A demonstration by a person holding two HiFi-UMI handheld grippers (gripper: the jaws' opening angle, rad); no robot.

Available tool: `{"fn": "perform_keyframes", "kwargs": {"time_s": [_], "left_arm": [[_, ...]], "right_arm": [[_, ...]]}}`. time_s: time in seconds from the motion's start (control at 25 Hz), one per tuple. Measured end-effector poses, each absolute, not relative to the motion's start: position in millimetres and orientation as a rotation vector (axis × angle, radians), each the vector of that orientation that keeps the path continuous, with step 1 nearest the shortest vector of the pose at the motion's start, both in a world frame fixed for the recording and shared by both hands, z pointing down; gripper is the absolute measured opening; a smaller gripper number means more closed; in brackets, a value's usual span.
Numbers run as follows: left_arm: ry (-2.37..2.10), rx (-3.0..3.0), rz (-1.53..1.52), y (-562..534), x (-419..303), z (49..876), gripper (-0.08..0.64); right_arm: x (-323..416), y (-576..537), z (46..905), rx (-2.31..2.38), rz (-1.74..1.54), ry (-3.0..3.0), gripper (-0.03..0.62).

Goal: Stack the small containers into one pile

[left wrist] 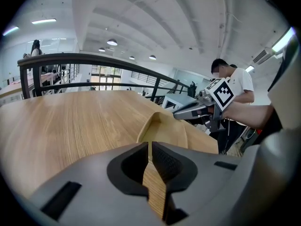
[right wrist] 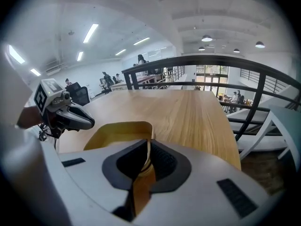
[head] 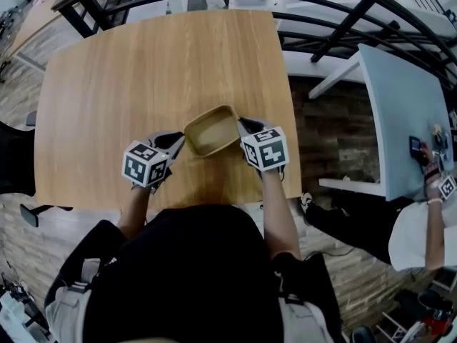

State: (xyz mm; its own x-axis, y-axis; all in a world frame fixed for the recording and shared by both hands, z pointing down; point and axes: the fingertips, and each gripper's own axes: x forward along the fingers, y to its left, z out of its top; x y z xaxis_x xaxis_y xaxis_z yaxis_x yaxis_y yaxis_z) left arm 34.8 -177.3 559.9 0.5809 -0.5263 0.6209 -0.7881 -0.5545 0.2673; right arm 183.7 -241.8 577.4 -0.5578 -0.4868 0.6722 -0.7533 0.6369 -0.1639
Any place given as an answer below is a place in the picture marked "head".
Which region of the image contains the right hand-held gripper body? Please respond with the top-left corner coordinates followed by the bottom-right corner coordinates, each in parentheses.
top-left (240, 126), bottom-right (289, 182)

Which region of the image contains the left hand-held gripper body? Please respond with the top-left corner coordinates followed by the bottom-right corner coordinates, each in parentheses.
top-left (121, 139), bottom-right (175, 195)

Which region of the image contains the beige tray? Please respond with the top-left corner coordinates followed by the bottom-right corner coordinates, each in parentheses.
top-left (183, 104), bottom-right (241, 157)

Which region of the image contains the person's right forearm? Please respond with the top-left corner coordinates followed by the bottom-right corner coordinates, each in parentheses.
top-left (262, 169), bottom-right (303, 260)

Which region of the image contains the person's left forearm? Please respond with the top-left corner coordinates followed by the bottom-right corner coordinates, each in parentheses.
top-left (116, 186), bottom-right (151, 235)

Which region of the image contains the person's black top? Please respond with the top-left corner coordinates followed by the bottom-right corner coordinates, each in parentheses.
top-left (44, 204), bottom-right (343, 343)

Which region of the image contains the black mesh office chair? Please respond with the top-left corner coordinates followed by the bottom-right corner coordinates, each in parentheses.
top-left (0, 111), bottom-right (72, 228)

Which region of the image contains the light blue table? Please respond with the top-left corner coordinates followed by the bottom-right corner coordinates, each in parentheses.
top-left (308, 43), bottom-right (454, 202)

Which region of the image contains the black handheld device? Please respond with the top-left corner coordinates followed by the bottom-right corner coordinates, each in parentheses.
top-left (408, 136), bottom-right (428, 164)

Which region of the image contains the person's grey harness vest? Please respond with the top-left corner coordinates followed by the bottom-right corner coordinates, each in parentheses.
top-left (44, 259), bottom-right (324, 343)

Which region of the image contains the wooden table with white legs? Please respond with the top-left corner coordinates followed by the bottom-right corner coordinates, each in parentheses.
top-left (6, 1), bottom-right (69, 56)

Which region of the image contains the small yellowish object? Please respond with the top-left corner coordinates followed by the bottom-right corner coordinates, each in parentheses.
top-left (430, 123), bottom-right (449, 146)

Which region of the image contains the black floor cable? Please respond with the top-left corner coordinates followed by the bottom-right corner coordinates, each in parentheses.
top-left (303, 247), bottom-right (356, 260)

